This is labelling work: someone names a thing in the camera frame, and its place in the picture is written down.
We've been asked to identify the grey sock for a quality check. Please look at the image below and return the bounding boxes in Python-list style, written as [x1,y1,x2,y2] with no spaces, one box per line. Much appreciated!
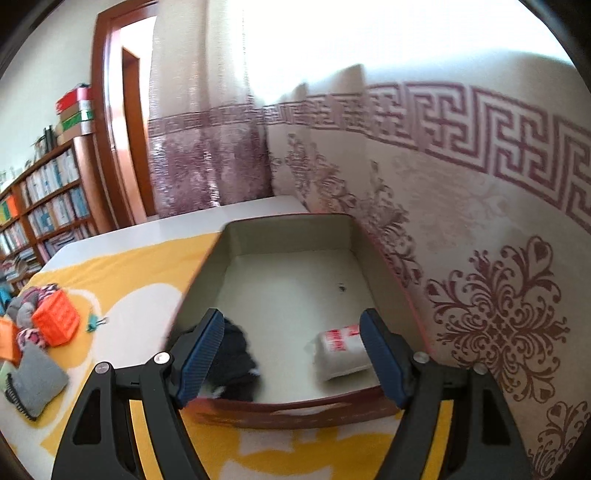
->
[5,342,68,421]

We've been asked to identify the black cloth item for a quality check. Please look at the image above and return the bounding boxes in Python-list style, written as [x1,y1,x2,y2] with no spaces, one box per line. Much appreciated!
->
[166,317,263,402]

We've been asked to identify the white red labelled packet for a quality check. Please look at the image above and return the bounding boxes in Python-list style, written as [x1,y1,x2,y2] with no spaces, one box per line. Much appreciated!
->
[305,324,370,382]

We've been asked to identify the teal binder clip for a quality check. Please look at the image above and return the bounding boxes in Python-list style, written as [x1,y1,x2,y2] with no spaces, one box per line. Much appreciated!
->
[86,313,108,333]

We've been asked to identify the pink black patterned sock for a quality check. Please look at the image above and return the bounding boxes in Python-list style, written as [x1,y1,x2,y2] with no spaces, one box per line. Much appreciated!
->
[16,283,59,351]

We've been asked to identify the red cardboard storage box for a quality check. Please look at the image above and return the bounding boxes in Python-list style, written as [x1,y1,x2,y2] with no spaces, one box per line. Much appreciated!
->
[172,213,427,429]

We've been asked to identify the wooden bookshelf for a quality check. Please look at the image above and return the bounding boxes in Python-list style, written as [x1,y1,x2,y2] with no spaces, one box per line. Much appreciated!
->
[1,135,115,293]

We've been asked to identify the purple patterned curtain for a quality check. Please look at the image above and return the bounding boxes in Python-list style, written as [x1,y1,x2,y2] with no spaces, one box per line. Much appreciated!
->
[148,1,590,479]

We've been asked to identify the stacked coloured boxes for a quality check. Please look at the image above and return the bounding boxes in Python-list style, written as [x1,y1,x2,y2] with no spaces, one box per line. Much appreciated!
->
[55,84,95,145]

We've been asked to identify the wooden door frame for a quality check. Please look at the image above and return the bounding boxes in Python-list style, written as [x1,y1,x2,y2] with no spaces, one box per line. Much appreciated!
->
[91,1,157,228]

